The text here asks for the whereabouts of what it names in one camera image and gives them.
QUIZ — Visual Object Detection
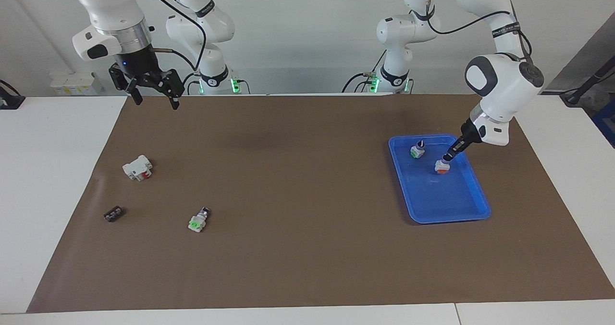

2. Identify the blue plastic tray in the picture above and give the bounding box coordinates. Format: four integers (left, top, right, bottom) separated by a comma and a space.
388, 134, 492, 225

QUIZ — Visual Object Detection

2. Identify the white red circuit breaker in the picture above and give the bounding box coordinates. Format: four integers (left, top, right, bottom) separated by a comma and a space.
122, 155, 153, 182

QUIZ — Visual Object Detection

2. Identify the black stand pole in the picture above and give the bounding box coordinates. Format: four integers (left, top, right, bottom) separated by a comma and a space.
560, 56, 615, 107

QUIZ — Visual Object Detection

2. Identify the blue storage box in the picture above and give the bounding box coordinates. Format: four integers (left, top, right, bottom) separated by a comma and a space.
592, 101, 615, 148

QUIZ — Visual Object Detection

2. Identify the brown table mat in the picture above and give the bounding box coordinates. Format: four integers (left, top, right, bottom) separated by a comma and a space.
26, 93, 615, 313

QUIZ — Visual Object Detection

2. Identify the black right base cable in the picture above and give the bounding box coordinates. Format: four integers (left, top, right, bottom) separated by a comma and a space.
182, 71, 201, 96

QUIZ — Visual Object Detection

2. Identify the black base cable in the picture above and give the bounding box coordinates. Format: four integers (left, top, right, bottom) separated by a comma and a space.
182, 71, 201, 96
342, 51, 388, 94

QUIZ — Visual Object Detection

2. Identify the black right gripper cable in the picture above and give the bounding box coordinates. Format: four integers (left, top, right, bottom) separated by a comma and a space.
139, 0, 208, 72

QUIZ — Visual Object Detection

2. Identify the black left base cable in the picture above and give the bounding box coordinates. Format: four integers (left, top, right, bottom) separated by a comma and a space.
342, 51, 388, 94

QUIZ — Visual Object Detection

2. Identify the black clamp mount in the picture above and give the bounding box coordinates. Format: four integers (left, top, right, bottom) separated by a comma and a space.
0, 80, 25, 110

